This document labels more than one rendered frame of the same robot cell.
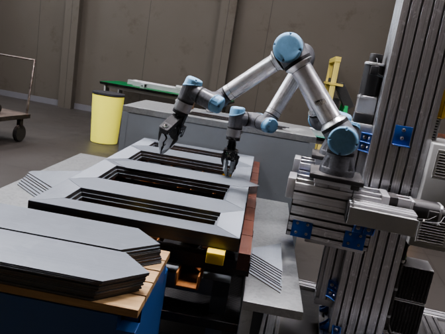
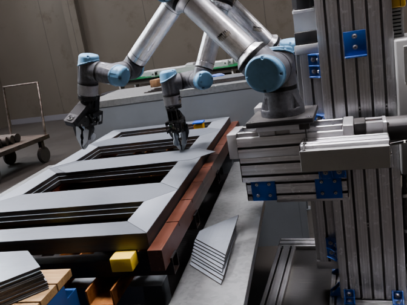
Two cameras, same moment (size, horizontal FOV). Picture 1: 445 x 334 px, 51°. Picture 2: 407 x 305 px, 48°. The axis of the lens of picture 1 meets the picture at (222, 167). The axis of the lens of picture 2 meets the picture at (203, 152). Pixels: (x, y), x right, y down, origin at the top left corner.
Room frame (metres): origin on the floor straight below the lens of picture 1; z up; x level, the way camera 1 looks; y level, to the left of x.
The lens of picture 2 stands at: (0.40, -0.47, 1.34)
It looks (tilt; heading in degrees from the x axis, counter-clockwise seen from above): 14 degrees down; 10
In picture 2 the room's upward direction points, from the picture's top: 9 degrees counter-clockwise
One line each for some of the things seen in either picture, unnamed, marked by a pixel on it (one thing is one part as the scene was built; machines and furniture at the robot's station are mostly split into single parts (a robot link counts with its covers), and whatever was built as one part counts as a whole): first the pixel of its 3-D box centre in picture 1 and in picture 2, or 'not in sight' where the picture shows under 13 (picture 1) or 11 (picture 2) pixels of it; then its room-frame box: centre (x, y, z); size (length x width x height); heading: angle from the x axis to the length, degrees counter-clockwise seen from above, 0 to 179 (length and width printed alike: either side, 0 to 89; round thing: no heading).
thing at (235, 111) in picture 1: (236, 117); (169, 82); (2.36, -0.03, 1.17); 0.09 x 0.08 x 0.11; 118
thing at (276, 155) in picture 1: (206, 199); (196, 175); (3.12, 0.07, 0.50); 1.30 x 0.04 x 1.01; 86
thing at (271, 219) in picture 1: (271, 240); (237, 212); (2.06, -0.28, 0.66); 1.30 x 0.20 x 0.03; 176
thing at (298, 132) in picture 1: (222, 119); (192, 86); (3.40, 0.05, 1.03); 1.30 x 0.60 x 0.04; 86
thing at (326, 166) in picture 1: (338, 162); (281, 99); (2.01, -0.49, 1.09); 0.15 x 0.15 x 0.10
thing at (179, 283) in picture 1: (214, 209); (176, 191); (2.28, 0.00, 0.70); 1.66 x 0.08 x 0.05; 176
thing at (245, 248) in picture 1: (251, 197); (211, 167); (2.27, -0.17, 0.80); 1.62 x 0.04 x 0.06; 176
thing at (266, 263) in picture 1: (265, 262); (212, 246); (1.71, -0.22, 0.70); 0.39 x 0.12 x 0.04; 176
